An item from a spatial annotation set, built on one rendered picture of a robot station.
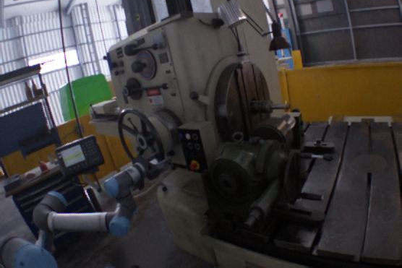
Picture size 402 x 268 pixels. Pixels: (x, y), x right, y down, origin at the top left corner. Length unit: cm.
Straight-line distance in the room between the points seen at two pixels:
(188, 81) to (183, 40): 20
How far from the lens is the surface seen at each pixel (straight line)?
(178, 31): 113
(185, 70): 112
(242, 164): 76
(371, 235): 89
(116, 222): 86
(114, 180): 94
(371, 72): 326
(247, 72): 135
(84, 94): 512
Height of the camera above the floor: 164
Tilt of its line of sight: 15 degrees down
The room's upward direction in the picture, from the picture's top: 13 degrees counter-clockwise
